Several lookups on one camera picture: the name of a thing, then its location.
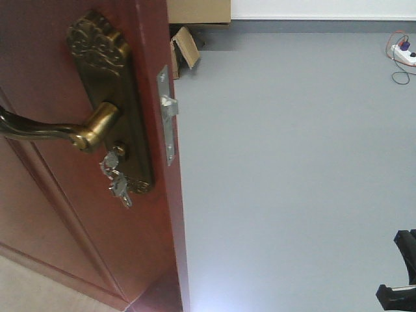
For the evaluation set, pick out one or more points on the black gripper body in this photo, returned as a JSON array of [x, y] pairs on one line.
[[401, 298]]

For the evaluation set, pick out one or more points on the brown wooden door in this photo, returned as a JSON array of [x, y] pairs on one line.
[[58, 216]]

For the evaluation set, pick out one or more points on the white power strip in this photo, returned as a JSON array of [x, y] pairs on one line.
[[406, 57]]

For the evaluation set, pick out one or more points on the silver latch plate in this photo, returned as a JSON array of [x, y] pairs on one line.
[[169, 110]]

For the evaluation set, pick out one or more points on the silver key bunch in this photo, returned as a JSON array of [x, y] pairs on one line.
[[118, 182]]

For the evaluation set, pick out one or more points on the open flat cardboard box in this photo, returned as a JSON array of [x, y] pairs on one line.
[[183, 49]]

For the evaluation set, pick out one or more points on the closed cardboard box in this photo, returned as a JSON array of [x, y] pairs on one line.
[[198, 12]]

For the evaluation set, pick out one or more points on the brass handle backplate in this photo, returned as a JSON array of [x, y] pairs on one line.
[[105, 65]]

